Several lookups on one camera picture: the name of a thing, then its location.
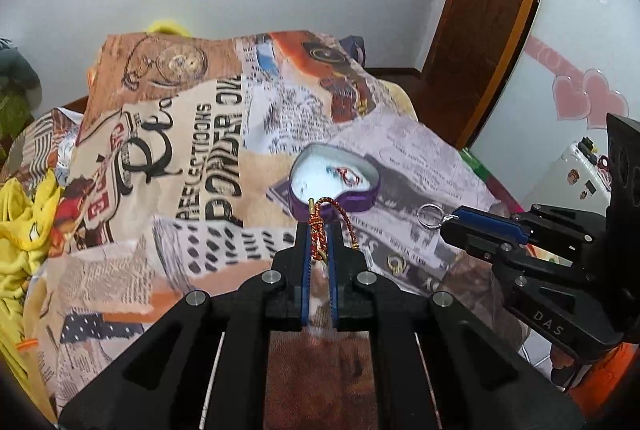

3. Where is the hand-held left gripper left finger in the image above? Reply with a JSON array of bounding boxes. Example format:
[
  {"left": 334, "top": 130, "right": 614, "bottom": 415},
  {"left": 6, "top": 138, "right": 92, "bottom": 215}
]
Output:
[{"left": 57, "top": 221, "right": 311, "bottom": 430}]

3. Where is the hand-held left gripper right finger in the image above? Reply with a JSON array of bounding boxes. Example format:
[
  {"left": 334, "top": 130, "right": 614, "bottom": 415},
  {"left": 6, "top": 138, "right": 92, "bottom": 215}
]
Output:
[{"left": 326, "top": 215, "right": 586, "bottom": 430}]

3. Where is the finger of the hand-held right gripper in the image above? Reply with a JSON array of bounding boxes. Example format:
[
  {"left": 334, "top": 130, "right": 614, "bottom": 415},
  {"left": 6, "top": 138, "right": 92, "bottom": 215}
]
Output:
[
  {"left": 453, "top": 204, "right": 609, "bottom": 257},
  {"left": 441, "top": 222, "right": 577, "bottom": 269}
]

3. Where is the red braided rope bracelet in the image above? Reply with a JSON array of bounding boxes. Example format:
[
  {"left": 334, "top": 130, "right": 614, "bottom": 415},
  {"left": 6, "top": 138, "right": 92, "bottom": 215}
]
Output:
[{"left": 306, "top": 196, "right": 359, "bottom": 264}]

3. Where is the silver ring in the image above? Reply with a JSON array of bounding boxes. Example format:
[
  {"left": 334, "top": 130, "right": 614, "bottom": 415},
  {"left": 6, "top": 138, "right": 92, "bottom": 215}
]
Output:
[{"left": 417, "top": 203, "right": 457, "bottom": 229}]

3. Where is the purple heart-shaped tin box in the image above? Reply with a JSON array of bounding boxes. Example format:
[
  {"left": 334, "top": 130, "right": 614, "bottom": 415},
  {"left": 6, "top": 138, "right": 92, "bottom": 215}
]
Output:
[{"left": 287, "top": 142, "right": 381, "bottom": 217}]

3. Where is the white appliance with stickers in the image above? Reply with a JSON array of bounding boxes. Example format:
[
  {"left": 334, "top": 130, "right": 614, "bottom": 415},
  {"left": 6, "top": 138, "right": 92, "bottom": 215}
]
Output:
[{"left": 519, "top": 137, "right": 617, "bottom": 217}]

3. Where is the printed newspaper-pattern blanket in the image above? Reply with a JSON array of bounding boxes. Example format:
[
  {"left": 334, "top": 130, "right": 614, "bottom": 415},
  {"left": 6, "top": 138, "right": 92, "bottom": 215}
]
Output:
[{"left": 20, "top": 30, "right": 507, "bottom": 417}]

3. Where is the brown wooden door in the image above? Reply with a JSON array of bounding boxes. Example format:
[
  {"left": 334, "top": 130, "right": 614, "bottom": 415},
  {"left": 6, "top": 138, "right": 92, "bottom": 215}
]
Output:
[{"left": 414, "top": 0, "right": 557, "bottom": 152}]

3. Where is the dark blue bag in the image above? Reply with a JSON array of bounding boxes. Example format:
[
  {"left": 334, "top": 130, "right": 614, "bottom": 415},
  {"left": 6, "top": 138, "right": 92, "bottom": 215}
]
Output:
[{"left": 340, "top": 35, "right": 369, "bottom": 67}]

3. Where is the yellow pillow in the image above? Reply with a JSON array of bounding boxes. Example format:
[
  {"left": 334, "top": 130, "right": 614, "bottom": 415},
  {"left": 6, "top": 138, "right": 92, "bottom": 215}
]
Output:
[{"left": 147, "top": 20, "right": 194, "bottom": 39}]

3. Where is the yellow cloth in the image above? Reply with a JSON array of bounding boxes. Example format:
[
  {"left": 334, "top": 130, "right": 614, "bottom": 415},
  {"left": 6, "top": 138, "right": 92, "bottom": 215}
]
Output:
[{"left": 0, "top": 170, "right": 67, "bottom": 411}]

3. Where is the green cloth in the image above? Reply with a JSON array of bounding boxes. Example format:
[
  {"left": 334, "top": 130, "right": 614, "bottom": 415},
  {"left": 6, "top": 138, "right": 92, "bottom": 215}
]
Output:
[{"left": 0, "top": 37, "right": 42, "bottom": 153}]

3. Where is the red beaded bracelet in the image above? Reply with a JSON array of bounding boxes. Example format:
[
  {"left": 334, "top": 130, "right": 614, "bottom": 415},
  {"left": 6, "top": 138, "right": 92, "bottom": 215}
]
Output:
[{"left": 327, "top": 165, "right": 364, "bottom": 186}]

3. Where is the pink heart wall sticker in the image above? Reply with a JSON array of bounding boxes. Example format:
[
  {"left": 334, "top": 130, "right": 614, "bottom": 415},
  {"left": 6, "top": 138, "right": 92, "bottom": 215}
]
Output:
[{"left": 525, "top": 35, "right": 631, "bottom": 132}]

